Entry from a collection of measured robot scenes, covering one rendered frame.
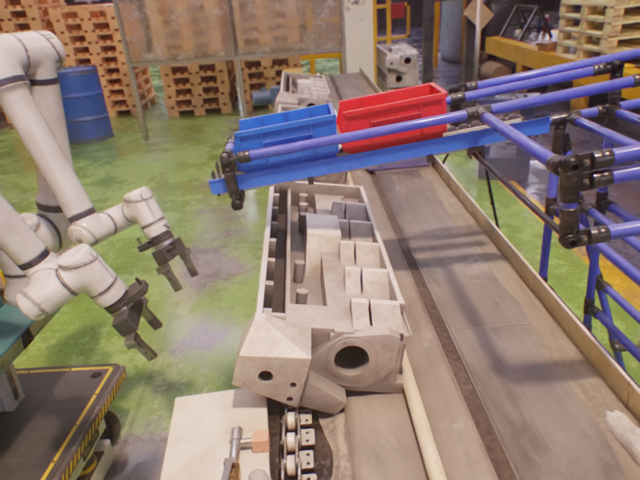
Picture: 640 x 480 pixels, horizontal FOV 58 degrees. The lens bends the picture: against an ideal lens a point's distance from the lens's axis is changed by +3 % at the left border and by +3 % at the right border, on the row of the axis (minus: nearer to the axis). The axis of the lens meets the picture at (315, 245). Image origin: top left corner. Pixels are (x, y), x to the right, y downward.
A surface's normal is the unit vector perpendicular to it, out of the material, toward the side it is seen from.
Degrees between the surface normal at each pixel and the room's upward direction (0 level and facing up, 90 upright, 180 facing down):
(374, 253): 31
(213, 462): 0
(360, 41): 90
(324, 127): 92
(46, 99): 99
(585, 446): 0
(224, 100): 90
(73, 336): 0
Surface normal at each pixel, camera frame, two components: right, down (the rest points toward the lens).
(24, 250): 0.51, 0.26
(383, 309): 0.11, -0.71
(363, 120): 0.04, 0.45
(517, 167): -0.39, 0.41
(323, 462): -0.07, -0.90
